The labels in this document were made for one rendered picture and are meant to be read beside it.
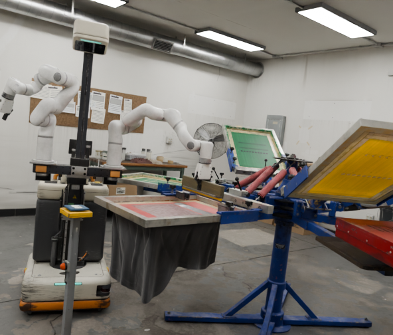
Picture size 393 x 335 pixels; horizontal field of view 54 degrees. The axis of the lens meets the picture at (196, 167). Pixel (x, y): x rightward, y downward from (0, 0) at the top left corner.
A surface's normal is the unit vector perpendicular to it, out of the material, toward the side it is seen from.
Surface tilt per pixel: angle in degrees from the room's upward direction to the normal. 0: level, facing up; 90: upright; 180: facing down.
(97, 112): 89
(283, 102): 90
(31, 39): 90
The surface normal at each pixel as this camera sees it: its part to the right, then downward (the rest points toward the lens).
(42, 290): 0.33, 0.12
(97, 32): 0.34, -0.33
